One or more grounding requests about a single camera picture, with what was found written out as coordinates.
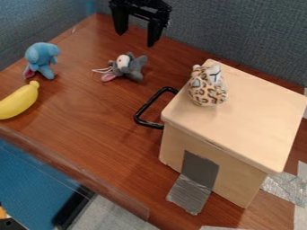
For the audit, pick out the blue plush elephant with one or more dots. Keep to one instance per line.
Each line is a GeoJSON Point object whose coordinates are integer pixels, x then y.
{"type": "Point", "coordinates": [40, 58]}

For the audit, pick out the silver tape patch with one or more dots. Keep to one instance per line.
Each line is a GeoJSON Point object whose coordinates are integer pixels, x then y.
{"type": "Point", "coordinates": [288, 185]}

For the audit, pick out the drawer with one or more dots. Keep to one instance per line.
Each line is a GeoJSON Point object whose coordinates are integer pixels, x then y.
{"type": "Point", "coordinates": [148, 106]}

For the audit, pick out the grey plush mouse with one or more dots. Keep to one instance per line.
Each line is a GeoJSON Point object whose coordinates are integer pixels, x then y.
{"type": "Point", "coordinates": [128, 66]}

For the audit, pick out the cabinet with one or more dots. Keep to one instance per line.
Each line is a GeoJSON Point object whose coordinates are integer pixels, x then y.
{"type": "Point", "coordinates": [240, 119]}

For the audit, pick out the grey tape strip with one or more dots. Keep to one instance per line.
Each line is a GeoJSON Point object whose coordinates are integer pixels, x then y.
{"type": "Point", "coordinates": [194, 182]}

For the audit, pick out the yellow toy banana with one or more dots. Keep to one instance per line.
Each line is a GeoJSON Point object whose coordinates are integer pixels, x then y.
{"type": "Point", "coordinates": [18, 101]}

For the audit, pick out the leopard print plush animal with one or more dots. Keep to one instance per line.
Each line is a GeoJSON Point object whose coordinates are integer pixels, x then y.
{"type": "Point", "coordinates": [208, 86]}

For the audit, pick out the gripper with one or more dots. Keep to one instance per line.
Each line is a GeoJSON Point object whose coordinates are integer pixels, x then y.
{"type": "Point", "coordinates": [154, 6]}

